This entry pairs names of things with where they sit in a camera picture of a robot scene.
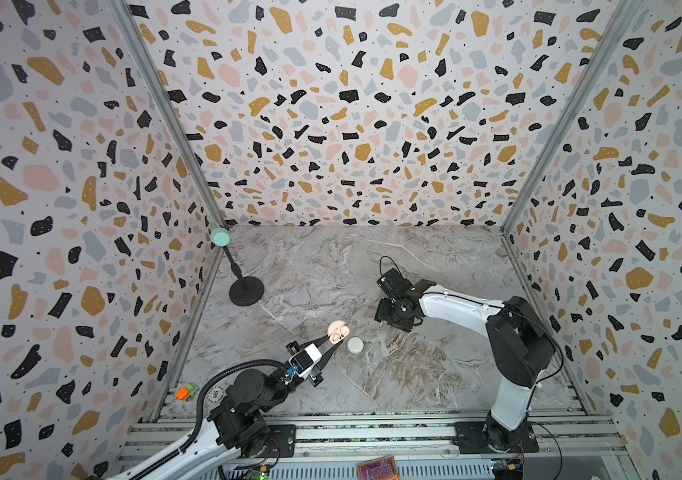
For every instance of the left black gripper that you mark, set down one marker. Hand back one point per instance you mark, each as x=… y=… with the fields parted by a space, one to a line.
x=315 y=379

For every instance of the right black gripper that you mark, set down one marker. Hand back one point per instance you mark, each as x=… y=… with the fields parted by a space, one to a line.
x=394 y=297

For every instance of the pink earbud charging case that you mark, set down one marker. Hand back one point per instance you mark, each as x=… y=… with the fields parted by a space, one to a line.
x=337 y=331

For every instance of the white earbud charging case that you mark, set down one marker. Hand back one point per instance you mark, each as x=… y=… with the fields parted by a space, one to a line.
x=355 y=345

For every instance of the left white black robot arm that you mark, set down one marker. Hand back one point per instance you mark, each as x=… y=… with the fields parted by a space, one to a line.
x=229 y=410

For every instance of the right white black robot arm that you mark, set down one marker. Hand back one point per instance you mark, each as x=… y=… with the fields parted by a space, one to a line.
x=522 y=348

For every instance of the microphone stand with green ball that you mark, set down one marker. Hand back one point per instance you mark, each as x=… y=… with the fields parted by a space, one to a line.
x=246 y=290

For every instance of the pink circuit board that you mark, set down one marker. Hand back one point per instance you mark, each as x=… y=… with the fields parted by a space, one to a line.
x=379 y=469

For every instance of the orange green connector block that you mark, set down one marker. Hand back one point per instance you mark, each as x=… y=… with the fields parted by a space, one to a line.
x=187 y=392

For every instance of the right small electronics board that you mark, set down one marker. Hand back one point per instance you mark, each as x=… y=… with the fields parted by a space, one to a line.
x=507 y=469

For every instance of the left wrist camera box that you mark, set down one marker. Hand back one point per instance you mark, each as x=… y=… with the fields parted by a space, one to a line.
x=303 y=360

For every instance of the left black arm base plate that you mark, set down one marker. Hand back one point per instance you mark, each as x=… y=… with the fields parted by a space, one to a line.
x=275 y=441

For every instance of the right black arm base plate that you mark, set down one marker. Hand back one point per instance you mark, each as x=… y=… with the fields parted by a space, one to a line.
x=491 y=438

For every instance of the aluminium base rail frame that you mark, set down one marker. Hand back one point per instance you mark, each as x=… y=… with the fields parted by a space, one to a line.
x=446 y=435

